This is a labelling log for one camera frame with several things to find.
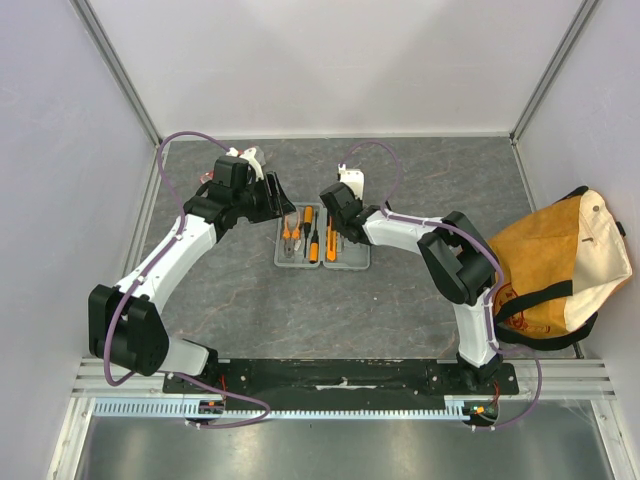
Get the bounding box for tan canvas tool bag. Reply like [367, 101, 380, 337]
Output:
[489, 186, 633, 351]

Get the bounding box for aluminium frame rail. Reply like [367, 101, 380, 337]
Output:
[72, 358, 615, 400]

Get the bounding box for orange handled large screwdriver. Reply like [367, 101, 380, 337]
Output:
[309, 212, 319, 264]

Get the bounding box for orange pliers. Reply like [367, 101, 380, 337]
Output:
[279, 208, 303, 265]

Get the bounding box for orange handled small screwdriver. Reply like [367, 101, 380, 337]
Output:
[302, 205, 314, 257]

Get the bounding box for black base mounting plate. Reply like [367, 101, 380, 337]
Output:
[162, 357, 519, 412]

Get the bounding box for orange red cardboard box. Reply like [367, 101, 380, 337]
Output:
[200, 146, 266, 184]

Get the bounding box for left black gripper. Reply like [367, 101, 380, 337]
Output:
[233, 171, 296, 225]

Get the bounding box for purple cable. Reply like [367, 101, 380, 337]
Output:
[337, 141, 542, 432]
[103, 131, 272, 430]

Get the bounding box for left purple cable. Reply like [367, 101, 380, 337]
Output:
[103, 131, 272, 430]

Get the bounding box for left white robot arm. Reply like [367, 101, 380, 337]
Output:
[88, 171, 295, 393]

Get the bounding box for grey slotted cable duct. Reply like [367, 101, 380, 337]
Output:
[92, 396, 471, 418]

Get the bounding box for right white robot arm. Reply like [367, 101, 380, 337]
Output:
[325, 200, 502, 394]

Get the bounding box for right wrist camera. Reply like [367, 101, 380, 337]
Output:
[320, 163, 365, 218]

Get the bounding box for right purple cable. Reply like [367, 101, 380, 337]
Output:
[337, 141, 542, 432]

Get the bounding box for orange utility knife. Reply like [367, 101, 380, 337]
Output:
[326, 215, 338, 262]

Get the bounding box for grey plastic tool case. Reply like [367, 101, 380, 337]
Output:
[274, 202, 371, 271]

